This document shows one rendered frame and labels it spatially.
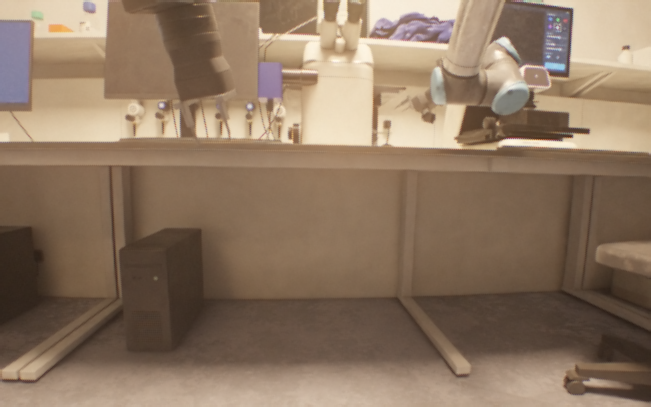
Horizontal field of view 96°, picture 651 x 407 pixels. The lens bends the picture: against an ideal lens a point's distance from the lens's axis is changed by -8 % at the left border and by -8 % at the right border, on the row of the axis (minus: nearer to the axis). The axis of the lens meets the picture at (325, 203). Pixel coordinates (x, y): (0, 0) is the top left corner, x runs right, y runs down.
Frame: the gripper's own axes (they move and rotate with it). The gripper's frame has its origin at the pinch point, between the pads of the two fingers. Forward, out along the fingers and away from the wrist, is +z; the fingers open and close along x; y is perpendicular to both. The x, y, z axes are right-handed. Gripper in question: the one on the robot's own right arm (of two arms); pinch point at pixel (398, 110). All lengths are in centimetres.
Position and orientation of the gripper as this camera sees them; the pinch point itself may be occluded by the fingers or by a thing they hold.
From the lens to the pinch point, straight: 113.3
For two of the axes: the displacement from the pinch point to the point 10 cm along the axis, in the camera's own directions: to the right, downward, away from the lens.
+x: 6.5, -0.7, 7.6
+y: 3.1, 9.4, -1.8
